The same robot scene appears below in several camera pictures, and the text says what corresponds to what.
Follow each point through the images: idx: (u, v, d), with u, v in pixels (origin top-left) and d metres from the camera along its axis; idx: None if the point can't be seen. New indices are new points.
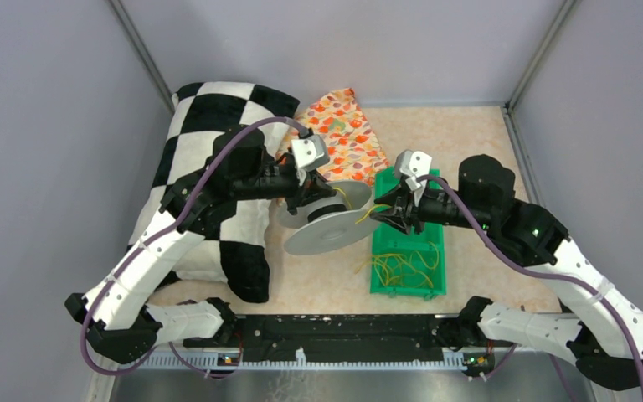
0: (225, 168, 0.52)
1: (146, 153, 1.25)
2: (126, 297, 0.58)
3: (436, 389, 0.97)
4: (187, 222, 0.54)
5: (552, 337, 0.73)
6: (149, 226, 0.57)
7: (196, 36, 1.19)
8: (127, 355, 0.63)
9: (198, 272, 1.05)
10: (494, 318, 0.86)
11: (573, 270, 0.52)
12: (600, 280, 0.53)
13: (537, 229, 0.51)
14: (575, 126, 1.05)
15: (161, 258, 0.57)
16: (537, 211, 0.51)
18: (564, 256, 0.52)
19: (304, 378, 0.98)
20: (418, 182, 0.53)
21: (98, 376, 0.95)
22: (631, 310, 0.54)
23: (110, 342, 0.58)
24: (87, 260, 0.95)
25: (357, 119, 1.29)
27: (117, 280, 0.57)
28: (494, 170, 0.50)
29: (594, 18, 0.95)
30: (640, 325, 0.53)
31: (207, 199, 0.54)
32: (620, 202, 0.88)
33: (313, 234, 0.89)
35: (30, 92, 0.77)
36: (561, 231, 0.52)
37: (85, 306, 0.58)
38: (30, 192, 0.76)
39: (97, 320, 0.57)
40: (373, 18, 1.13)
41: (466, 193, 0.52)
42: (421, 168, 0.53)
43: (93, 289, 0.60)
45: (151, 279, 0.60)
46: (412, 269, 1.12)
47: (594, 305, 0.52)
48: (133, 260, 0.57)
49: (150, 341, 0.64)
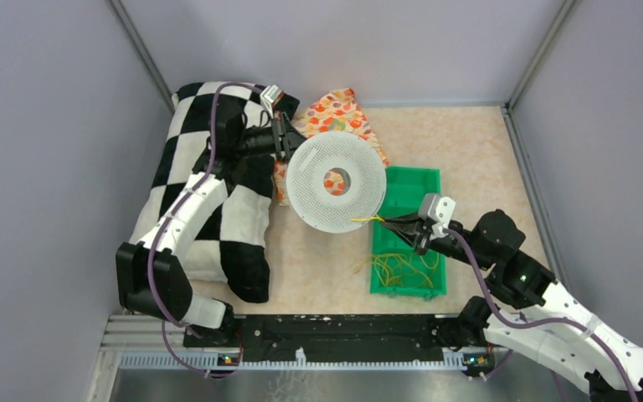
0: (223, 138, 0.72)
1: (146, 153, 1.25)
2: (184, 230, 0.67)
3: (436, 389, 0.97)
4: (218, 172, 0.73)
5: (568, 363, 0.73)
6: (191, 182, 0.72)
7: (195, 36, 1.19)
8: (175, 301, 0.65)
9: (198, 272, 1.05)
10: (503, 327, 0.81)
11: (562, 309, 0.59)
12: (588, 316, 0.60)
13: (524, 275, 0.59)
14: (576, 126, 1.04)
15: (205, 201, 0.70)
16: (529, 259, 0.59)
18: (552, 297, 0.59)
19: (304, 378, 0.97)
20: (443, 231, 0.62)
21: (99, 376, 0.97)
22: (624, 343, 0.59)
23: (174, 271, 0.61)
24: (88, 260, 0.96)
25: (357, 119, 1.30)
27: (175, 217, 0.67)
28: (510, 230, 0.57)
29: (594, 17, 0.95)
30: (634, 358, 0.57)
31: (223, 163, 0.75)
32: (619, 202, 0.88)
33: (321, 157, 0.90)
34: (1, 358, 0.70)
35: (29, 91, 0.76)
36: (548, 277, 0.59)
37: (143, 247, 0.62)
38: (30, 193, 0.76)
39: (163, 249, 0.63)
40: (373, 17, 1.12)
41: (480, 244, 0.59)
42: (445, 213, 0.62)
43: (146, 234, 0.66)
45: (193, 227, 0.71)
46: (412, 269, 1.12)
47: (586, 341, 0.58)
48: (184, 202, 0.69)
49: (189, 291, 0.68)
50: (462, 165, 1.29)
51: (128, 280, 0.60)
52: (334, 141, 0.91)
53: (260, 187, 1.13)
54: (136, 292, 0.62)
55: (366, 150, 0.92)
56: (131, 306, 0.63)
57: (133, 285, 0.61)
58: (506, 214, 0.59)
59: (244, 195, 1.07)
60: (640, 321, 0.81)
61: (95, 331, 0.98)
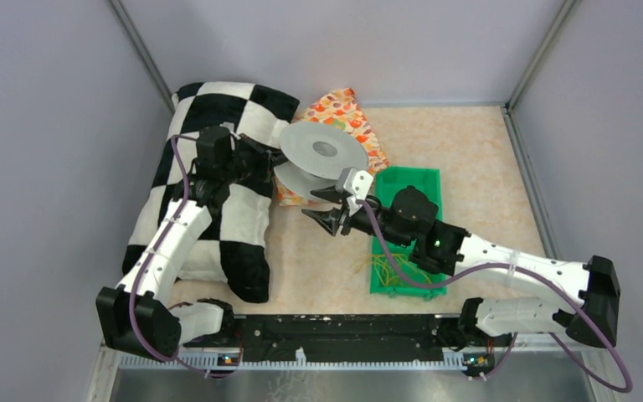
0: (213, 158, 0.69)
1: (145, 153, 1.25)
2: (166, 267, 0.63)
3: (436, 389, 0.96)
4: (201, 198, 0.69)
5: (540, 315, 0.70)
6: (170, 210, 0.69)
7: (195, 35, 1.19)
8: (163, 344, 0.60)
9: (198, 272, 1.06)
10: (486, 315, 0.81)
11: (482, 255, 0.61)
12: (508, 252, 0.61)
13: (438, 239, 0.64)
14: (576, 125, 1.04)
15: (187, 230, 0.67)
16: (446, 226, 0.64)
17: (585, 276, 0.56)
18: (470, 249, 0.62)
19: (304, 378, 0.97)
20: (357, 203, 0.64)
21: (98, 376, 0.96)
22: (553, 265, 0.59)
23: (159, 316, 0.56)
24: (87, 260, 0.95)
25: (357, 119, 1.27)
27: (157, 252, 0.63)
28: (420, 205, 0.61)
29: (593, 17, 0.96)
30: (566, 274, 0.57)
31: (205, 186, 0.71)
32: (618, 203, 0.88)
33: (312, 138, 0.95)
34: None
35: (31, 90, 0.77)
36: (460, 232, 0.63)
37: (123, 291, 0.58)
38: (31, 192, 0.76)
39: (145, 293, 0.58)
40: (373, 18, 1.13)
41: (398, 224, 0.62)
42: (362, 187, 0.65)
43: (126, 277, 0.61)
45: (179, 257, 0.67)
46: (412, 268, 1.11)
47: (515, 276, 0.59)
48: (167, 234, 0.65)
49: (178, 326, 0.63)
50: (462, 165, 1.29)
51: (111, 324, 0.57)
52: (334, 136, 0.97)
53: (259, 187, 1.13)
54: (121, 335, 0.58)
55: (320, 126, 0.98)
56: (117, 346, 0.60)
57: (116, 328, 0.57)
58: (413, 190, 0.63)
59: (244, 195, 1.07)
60: None
61: (94, 331, 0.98)
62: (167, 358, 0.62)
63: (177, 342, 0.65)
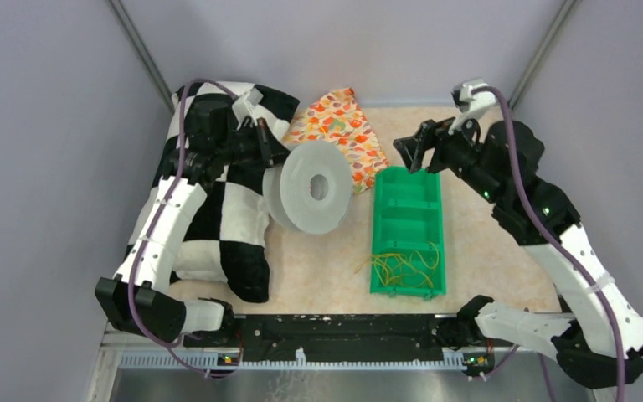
0: (208, 130, 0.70)
1: (145, 153, 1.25)
2: (162, 254, 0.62)
3: (436, 389, 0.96)
4: (192, 173, 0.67)
5: (538, 332, 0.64)
6: (162, 190, 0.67)
7: (195, 35, 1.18)
8: (167, 328, 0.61)
9: (198, 272, 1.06)
10: (491, 313, 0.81)
11: (576, 255, 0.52)
12: (601, 273, 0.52)
13: (547, 208, 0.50)
14: (576, 125, 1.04)
15: (181, 212, 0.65)
16: (565, 200, 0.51)
17: None
18: (570, 239, 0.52)
19: (304, 378, 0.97)
20: (470, 105, 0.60)
21: (98, 376, 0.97)
22: (627, 310, 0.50)
23: (158, 303, 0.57)
24: (87, 259, 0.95)
25: (357, 119, 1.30)
27: (151, 239, 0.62)
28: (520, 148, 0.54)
29: (594, 17, 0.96)
30: (632, 326, 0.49)
31: (198, 160, 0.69)
32: (616, 203, 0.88)
33: (310, 171, 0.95)
34: (0, 358, 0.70)
35: (29, 90, 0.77)
36: (573, 216, 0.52)
37: (121, 280, 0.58)
38: (30, 192, 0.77)
39: (142, 283, 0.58)
40: (374, 17, 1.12)
41: (494, 156, 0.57)
42: (480, 100, 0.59)
43: (123, 265, 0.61)
45: (176, 240, 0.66)
46: (412, 268, 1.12)
47: (588, 296, 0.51)
48: (160, 217, 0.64)
49: (182, 308, 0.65)
50: None
51: (113, 311, 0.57)
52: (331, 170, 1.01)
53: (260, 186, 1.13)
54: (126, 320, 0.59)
55: (321, 155, 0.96)
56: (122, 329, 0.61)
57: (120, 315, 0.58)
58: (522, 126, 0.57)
59: (243, 195, 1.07)
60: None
61: (94, 331, 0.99)
62: (172, 340, 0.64)
63: (182, 326, 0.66)
